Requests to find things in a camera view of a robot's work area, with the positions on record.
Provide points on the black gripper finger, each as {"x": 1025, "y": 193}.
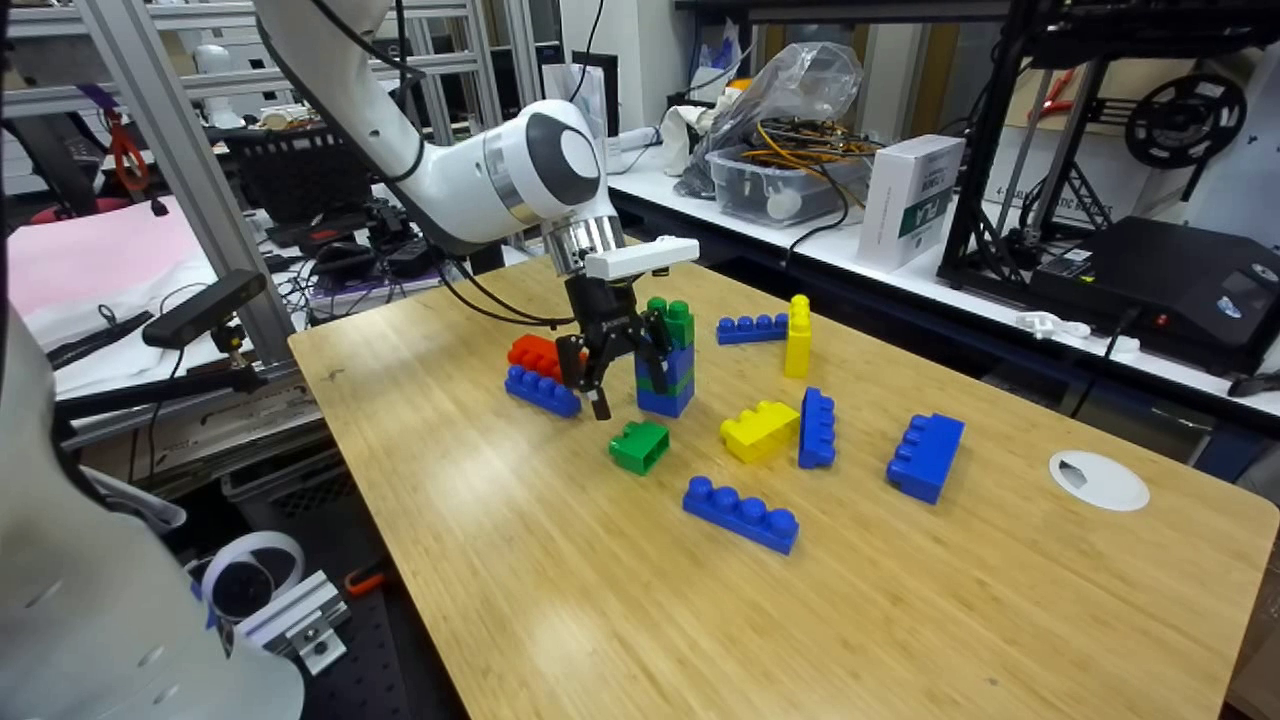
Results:
{"x": 592, "y": 385}
{"x": 653, "y": 352}

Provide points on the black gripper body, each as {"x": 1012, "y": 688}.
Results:
{"x": 600, "y": 313}

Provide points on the yellow wide toy block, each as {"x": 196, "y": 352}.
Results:
{"x": 759, "y": 435}

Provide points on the thin green stack block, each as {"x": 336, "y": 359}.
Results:
{"x": 681, "y": 390}

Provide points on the blue stack base block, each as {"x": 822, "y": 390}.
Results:
{"x": 673, "y": 404}

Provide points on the blue square four-stud block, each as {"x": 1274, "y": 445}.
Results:
{"x": 681, "y": 365}

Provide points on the blue four-stud toy block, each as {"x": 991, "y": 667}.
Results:
{"x": 743, "y": 516}
{"x": 818, "y": 430}
{"x": 751, "y": 329}
{"x": 533, "y": 390}

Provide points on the red four-stud toy block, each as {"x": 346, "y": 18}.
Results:
{"x": 533, "y": 352}

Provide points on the yellow narrow toy block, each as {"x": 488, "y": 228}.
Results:
{"x": 799, "y": 340}

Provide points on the clear plastic storage bin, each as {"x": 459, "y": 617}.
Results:
{"x": 782, "y": 193}

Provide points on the blue wide eight-stud block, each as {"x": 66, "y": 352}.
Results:
{"x": 924, "y": 459}

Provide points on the clear plastic bag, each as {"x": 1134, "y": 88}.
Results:
{"x": 794, "y": 85}

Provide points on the white cardboard box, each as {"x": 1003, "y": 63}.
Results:
{"x": 909, "y": 199}

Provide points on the orange clamp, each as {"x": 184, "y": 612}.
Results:
{"x": 360, "y": 583}

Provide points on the white side bench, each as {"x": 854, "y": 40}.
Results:
{"x": 962, "y": 298}

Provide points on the black plastic crate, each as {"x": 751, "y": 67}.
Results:
{"x": 292, "y": 169}

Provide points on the aluminium extrusion bar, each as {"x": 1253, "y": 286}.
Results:
{"x": 296, "y": 612}

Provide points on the white tape roll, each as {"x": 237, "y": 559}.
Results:
{"x": 252, "y": 553}

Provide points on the white crumpled paper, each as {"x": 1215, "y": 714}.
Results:
{"x": 1054, "y": 326}

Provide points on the white round table grommet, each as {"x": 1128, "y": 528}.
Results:
{"x": 1096, "y": 483}

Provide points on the pink board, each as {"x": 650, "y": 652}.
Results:
{"x": 105, "y": 261}

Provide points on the black desktop printer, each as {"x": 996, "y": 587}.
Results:
{"x": 1185, "y": 286}

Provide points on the black filament spool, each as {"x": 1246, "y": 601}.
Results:
{"x": 1185, "y": 117}

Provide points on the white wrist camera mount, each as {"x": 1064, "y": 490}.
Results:
{"x": 641, "y": 259}

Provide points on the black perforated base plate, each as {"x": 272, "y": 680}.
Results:
{"x": 385, "y": 667}

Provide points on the aluminium angle bracket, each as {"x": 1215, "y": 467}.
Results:
{"x": 323, "y": 649}

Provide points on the black bar camera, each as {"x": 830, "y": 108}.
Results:
{"x": 203, "y": 309}

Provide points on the black metal rack frame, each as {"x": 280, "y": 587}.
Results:
{"x": 994, "y": 133}

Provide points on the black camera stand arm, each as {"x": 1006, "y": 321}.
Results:
{"x": 162, "y": 390}

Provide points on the aluminium frame post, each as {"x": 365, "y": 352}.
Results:
{"x": 184, "y": 163}

